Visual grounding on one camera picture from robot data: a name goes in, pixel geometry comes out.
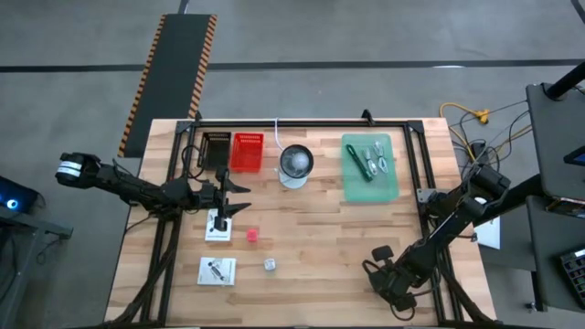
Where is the grey metal bracket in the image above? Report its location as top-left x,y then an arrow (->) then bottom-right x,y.
416,187 -> 441,205

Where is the black mesh basket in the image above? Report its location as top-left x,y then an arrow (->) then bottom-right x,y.
197,131 -> 232,171

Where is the white paper sheet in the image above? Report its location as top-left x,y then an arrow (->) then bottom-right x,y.
473,196 -> 502,250

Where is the black aluminium table frame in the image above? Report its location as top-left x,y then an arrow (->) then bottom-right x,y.
103,109 -> 499,329

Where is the green braided cable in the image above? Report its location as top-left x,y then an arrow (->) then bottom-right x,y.
346,143 -> 374,183

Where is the grey metal stand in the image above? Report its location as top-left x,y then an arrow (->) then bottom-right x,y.
0,205 -> 74,321

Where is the black pole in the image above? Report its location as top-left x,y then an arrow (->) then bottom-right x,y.
546,61 -> 585,101

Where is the white printed booklet box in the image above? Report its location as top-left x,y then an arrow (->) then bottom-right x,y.
197,257 -> 238,287
204,208 -> 232,242

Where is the green translucent plastic bin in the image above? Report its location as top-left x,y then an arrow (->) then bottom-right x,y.
340,133 -> 400,204

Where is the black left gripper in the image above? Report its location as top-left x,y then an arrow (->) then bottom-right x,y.
196,165 -> 253,232

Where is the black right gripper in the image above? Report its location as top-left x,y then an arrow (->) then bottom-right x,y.
365,244 -> 420,314

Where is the black keyboard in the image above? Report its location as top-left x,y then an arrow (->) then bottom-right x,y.
559,249 -> 585,308

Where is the white USB cable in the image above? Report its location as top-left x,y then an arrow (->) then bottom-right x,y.
363,148 -> 379,177
373,140 -> 388,175

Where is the black yellow-striped floor mat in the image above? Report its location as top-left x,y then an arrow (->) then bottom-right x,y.
117,13 -> 218,159

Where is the yellow floor cable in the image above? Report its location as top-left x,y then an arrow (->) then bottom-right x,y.
439,101 -> 491,159

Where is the grey cart top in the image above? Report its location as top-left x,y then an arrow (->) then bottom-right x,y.
525,81 -> 585,202
525,196 -> 585,314

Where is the red plastic basket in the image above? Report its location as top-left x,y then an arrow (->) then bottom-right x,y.
229,132 -> 266,174

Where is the black device with blue light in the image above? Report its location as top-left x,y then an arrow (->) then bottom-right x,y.
0,175 -> 40,214

